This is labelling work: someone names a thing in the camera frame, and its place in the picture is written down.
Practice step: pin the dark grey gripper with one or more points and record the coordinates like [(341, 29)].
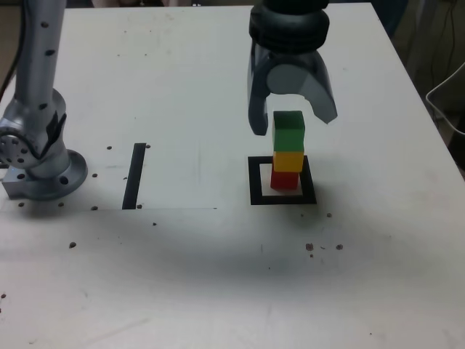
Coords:
[(290, 57)]

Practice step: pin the green cube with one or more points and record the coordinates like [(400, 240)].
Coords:
[(288, 136)]

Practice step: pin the yellow cube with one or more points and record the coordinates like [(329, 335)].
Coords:
[(287, 161)]

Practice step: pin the red cube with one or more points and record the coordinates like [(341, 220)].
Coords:
[(283, 180)]

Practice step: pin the black tape square outline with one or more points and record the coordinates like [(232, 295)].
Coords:
[(254, 181)]

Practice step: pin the black tape strip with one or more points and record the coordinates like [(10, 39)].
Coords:
[(132, 181)]

